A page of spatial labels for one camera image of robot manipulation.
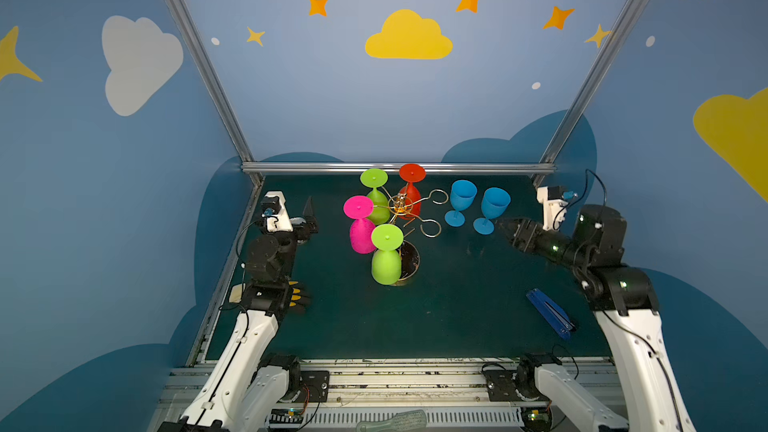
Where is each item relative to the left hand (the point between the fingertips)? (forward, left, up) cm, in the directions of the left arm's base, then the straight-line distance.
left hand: (288, 199), depth 71 cm
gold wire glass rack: (+5, -32, -32) cm, 45 cm away
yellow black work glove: (-24, -2, 0) cm, 24 cm away
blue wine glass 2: (+16, -59, -19) cm, 64 cm away
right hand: (-6, -51, +1) cm, 51 cm away
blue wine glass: (+18, -49, -18) cm, 55 cm away
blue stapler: (-16, -73, -31) cm, 81 cm away
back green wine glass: (+11, -20, -3) cm, 23 cm away
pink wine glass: (-2, -17, -10) cm, 20 cm away
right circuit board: (-40, -62, -36) cm, 82 cm away
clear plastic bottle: (-41, -29, -32) cm, 59 cm away
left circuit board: (-41, +1, -37) cm, 55 cm away
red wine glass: (+4, -30, -4) cm, 30 cm away
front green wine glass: (-11, -24, -11) cm, 29 cm away
